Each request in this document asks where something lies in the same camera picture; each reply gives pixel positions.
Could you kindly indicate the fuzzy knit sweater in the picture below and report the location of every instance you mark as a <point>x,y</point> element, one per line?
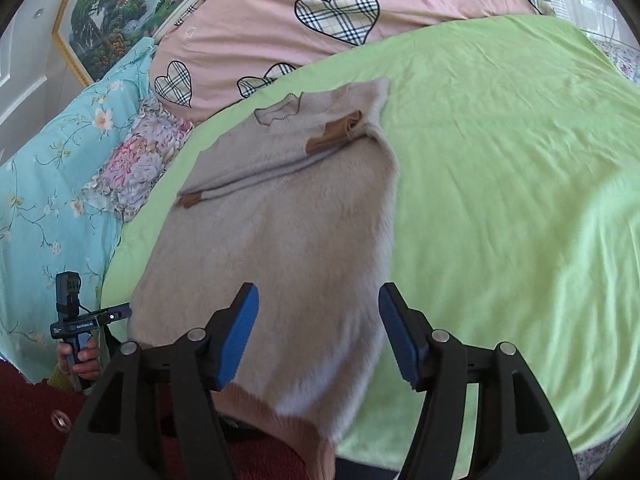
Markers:
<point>280,220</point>

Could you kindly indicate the framed landscape painting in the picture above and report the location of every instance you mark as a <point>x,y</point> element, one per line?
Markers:
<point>125,5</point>

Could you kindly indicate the person's left hand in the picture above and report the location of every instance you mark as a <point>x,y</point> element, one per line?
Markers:
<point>87,357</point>

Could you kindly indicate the person's left forearm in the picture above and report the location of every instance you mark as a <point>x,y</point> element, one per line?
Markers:
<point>60,376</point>

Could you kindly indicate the green bed sheet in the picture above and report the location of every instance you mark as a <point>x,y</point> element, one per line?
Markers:
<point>500,185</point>

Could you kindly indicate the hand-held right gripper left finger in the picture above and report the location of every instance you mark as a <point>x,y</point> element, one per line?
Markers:
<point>240,330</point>

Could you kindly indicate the small-flower print bed sheet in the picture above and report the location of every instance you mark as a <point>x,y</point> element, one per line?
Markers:
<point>622,60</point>

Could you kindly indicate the white door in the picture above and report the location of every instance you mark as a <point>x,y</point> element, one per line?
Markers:
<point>25,70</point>

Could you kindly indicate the blue floral bed sheet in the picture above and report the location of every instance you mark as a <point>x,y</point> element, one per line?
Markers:
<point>40,210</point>

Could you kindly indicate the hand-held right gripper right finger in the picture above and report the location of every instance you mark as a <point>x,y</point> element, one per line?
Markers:
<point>397,330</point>

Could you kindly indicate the floral ruffled pillow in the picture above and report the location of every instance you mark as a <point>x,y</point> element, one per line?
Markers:
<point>130,165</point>

